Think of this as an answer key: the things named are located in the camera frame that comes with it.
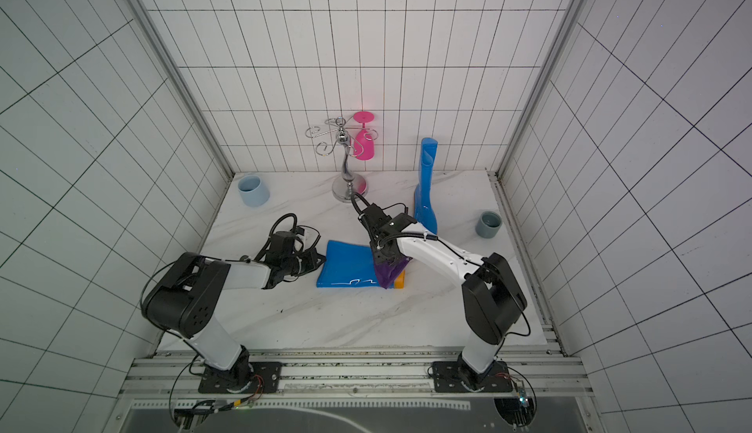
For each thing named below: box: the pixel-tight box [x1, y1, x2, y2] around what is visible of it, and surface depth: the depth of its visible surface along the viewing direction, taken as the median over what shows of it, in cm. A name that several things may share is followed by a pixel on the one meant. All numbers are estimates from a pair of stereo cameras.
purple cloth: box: [374, 256, 414, 289], surface depth 86 cm
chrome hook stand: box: [304, 116, 379, 203], surface depth 105 cm
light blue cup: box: [236, 174, 271, 207], surface depth 112 cm
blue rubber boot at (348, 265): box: [316, 240, 380, 289], surface depth 91 cm
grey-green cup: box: [474, 210, 503, 240], surface depth 100 cm
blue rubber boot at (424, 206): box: [414, 137, 438, 235], surface depth 96 cm
